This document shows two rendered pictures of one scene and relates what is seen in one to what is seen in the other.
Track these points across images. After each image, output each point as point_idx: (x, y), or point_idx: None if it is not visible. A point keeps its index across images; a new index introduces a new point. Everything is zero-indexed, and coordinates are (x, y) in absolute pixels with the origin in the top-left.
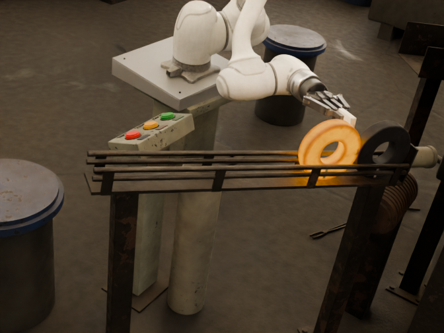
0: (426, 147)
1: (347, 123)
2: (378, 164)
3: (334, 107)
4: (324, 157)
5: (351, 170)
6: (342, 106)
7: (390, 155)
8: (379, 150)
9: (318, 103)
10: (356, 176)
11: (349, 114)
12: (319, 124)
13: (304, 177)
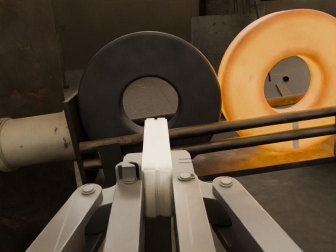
0: (6, 124)
1: (267, 15)
2: (168, 113)
3: (182, 187)
4: (284, 131)
5: (200, 170)
6: (141, 169)
7: (126, 115)
8: (127, 135)
9: (286, 233)
10: (197, 161)
11: (154, 131)
12: (335, 18)
13: (324, 142)
